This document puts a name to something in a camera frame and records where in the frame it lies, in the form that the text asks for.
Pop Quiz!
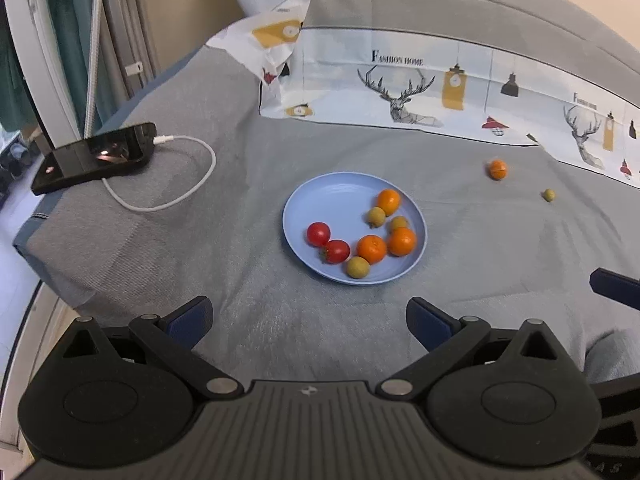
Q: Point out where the red tomato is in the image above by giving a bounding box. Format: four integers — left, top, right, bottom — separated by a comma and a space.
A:
306, 222, 332, 247
320, 239, 351, 265

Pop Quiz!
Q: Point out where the light blue plate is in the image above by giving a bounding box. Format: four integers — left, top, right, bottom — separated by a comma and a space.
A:
282, 172, 428, 286

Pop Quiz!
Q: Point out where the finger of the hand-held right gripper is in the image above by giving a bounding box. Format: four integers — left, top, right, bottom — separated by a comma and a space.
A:
589, 268, 640, 312

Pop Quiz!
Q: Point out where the braided metal hose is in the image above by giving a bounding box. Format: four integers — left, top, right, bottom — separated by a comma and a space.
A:
81, 0, 107, 140

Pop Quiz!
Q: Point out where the white window frame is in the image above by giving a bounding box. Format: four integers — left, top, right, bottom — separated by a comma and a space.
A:
0, 0, 83, 153

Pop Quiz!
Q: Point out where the green curtain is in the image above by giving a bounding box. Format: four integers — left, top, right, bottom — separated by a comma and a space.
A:
0, 0, 108, 133

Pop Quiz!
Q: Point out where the black smartphone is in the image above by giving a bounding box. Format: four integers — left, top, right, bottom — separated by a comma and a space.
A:
31, 122, 159, 196

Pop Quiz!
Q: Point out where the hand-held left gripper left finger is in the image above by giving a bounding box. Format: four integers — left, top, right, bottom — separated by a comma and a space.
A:
59, 296, 246, 401

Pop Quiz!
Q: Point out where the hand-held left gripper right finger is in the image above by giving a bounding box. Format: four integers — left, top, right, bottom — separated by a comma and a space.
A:
375, 297, 562, 401

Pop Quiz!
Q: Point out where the white charging cable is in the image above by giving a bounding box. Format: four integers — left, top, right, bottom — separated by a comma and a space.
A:
102, 133, 217, 213

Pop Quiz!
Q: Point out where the white deer-print cloth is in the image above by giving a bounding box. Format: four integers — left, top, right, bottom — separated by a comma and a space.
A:
206, 0, 640, 184

